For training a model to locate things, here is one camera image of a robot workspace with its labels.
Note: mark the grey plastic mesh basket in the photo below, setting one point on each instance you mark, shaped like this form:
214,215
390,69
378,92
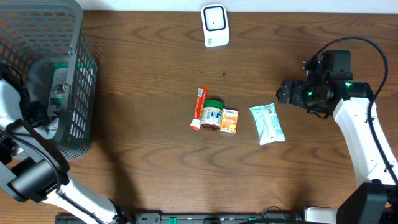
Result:
35,35

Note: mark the light green tissue packet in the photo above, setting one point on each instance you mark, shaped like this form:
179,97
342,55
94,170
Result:
267,124

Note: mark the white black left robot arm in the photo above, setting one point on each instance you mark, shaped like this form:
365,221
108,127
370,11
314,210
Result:
33,169

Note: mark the red stick sachet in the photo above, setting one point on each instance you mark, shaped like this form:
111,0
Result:
201,98

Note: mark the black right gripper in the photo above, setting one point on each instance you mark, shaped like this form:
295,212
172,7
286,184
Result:
300,85

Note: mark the orange snack packet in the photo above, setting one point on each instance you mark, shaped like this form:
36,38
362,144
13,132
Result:
229,121

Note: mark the white barcode scanner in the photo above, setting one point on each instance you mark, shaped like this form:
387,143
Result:
215,25

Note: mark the green lid jar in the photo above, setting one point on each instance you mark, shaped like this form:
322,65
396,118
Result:
212,114

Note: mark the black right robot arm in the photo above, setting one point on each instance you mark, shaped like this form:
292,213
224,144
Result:
375,167

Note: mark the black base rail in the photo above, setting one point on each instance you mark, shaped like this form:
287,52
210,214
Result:
148,218

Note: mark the tall green white packet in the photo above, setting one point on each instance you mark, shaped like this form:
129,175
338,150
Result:
55,101

